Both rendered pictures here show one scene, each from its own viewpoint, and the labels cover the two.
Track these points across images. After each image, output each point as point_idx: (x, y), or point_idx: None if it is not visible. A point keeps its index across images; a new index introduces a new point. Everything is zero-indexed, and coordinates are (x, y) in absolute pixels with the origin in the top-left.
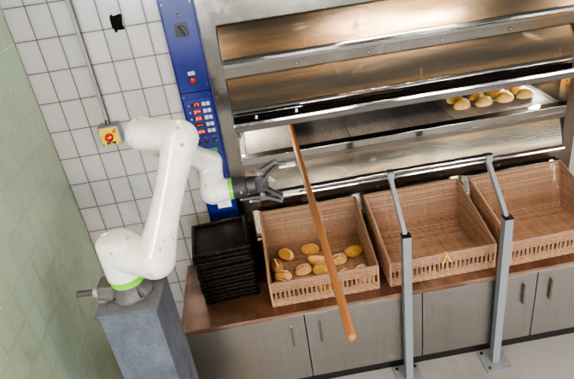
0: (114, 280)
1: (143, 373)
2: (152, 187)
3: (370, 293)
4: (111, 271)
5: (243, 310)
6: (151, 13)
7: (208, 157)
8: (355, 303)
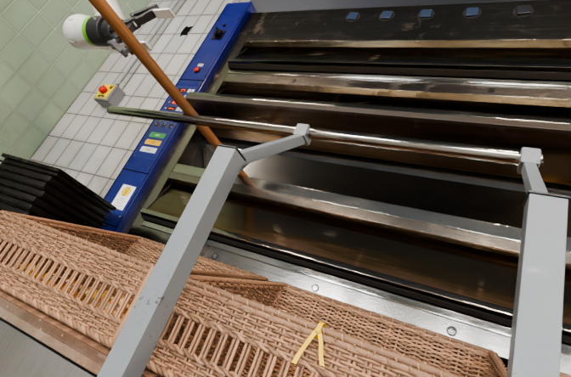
0: None
1: None
2: (88, 160)
3: (82, 336)
4: None
5: None
6: (211, 28)
7: (113, 8)
8: (32, 323)
